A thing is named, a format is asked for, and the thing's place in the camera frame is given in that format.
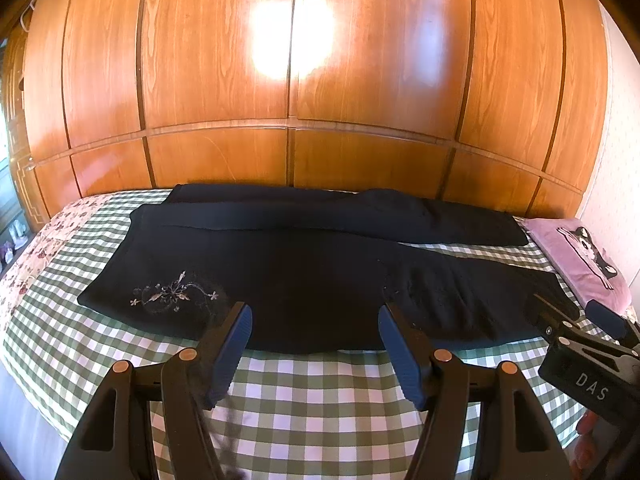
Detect purple cat pillow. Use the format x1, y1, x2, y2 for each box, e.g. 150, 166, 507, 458
520, 218, 631, 315

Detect black embroidered pants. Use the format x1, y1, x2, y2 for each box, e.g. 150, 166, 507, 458
78, 184, 579, 354

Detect person right hand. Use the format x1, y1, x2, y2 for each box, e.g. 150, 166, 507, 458
570, 411, 599, 480

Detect floral bed sheet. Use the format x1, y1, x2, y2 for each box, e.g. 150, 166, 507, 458
1, 194, 111, 330

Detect wooden wardrobe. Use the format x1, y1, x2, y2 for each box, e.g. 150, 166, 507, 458
1, 0, 608, 228

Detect green checkered bed sheet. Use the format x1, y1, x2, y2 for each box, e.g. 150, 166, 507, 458
0, 187, 639, 480

